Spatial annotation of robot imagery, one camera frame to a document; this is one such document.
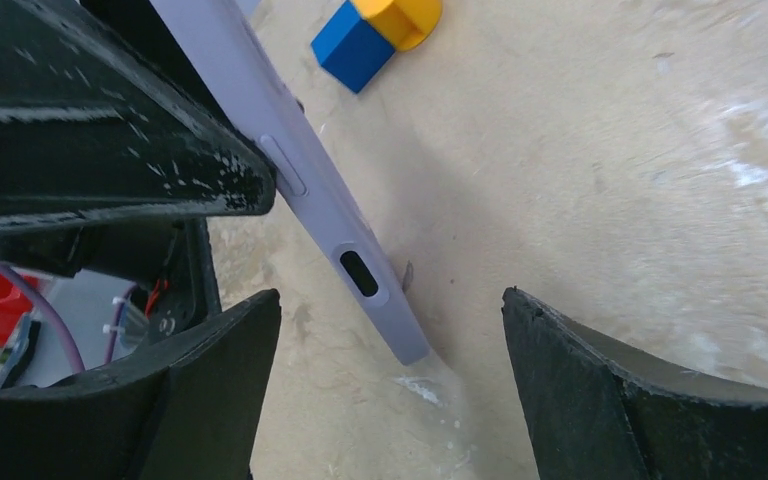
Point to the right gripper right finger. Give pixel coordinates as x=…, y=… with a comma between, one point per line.
x=597, y=408

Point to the yellow toy brick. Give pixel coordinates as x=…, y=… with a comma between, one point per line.
x=405, y=24

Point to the lilac phone case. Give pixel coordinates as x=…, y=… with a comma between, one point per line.
x=228, y=57

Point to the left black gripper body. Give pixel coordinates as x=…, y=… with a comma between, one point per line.
x=170, y=261

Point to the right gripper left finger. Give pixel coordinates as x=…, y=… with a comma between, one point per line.
x=187, y=407

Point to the blue toy brick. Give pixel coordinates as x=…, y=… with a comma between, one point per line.
x=350, y=49

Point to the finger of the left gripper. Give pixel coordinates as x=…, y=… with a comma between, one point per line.
x=90, y=134

